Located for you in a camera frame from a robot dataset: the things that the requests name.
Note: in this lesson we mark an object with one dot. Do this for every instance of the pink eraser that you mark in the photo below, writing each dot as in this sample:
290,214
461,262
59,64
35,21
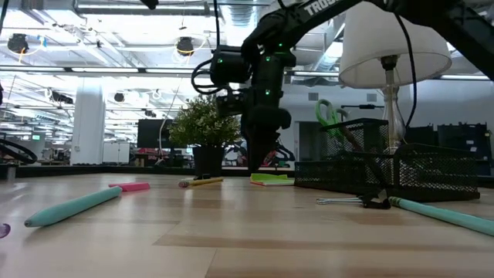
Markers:
131,187

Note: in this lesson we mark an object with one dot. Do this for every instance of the small green potted plant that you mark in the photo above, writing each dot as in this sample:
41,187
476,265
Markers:
204,123

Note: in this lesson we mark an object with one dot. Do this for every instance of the white shade table lamp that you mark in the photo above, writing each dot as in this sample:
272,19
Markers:
386,38

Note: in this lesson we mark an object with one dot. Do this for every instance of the black monitor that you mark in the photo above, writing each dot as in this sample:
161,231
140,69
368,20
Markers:
152,133

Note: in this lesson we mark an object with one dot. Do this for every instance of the black ceiling-hung device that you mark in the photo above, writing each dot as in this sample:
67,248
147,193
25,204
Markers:
185,45
17,42

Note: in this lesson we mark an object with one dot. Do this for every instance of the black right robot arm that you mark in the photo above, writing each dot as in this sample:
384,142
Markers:
328,11

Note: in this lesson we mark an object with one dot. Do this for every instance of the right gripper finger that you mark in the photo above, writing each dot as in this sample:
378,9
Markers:
258,148

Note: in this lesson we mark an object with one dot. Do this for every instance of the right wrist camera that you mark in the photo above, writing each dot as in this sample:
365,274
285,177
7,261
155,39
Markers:
231,103

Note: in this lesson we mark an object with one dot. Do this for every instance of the black mesh desk organizer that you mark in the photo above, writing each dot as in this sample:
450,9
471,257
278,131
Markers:
424,173

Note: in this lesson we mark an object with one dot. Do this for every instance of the silver ventilation duct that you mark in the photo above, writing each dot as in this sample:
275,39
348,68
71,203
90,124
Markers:
240,15

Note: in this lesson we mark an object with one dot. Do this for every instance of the green sticky note pad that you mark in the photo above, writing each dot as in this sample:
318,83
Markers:
270,179

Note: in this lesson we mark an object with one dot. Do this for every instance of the black aluminium table frame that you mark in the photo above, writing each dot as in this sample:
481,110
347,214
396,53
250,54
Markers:
96,170

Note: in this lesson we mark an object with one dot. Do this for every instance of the white cabinets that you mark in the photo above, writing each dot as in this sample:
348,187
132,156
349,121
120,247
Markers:
116,152

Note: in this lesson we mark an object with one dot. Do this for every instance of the black storage crates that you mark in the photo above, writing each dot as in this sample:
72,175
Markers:
455,137

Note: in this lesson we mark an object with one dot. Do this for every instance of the teal pen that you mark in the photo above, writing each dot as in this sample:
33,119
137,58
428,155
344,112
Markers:
73,206
444,216

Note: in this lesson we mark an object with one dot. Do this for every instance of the metal tweezers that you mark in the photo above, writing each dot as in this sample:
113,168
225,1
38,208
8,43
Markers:
374,201

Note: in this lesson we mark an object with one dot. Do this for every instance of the yellow pencil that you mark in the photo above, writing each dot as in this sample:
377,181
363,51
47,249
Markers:
202,182

